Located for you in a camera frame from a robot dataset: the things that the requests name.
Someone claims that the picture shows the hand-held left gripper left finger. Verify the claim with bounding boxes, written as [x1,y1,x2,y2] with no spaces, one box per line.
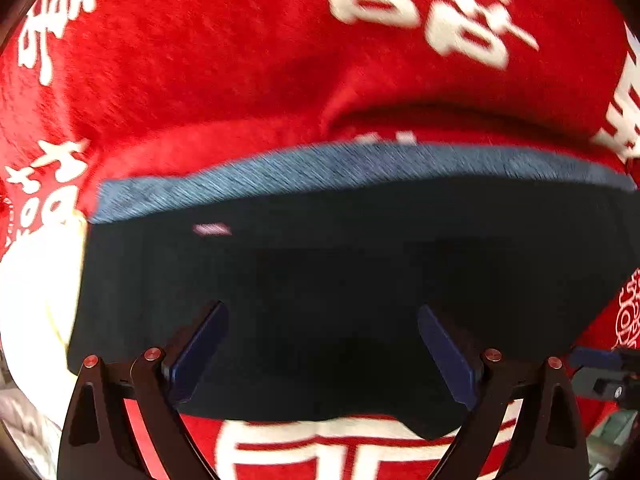
[56,301,230,480]

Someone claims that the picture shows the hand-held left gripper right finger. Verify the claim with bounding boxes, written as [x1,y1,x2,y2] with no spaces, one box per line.
[417,304,592,480]

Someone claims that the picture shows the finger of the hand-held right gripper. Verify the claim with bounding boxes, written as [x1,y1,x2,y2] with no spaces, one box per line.
[569,347,620,371]

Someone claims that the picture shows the black pants with blue waistband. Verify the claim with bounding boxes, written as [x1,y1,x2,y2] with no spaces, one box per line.
[67,142,638,442]

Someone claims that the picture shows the grey white cloth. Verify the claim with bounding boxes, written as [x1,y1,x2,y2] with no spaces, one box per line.
[0,350,57,480]

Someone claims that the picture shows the red blanket with white print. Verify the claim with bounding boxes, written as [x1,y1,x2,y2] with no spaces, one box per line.
[0,0,640,480]

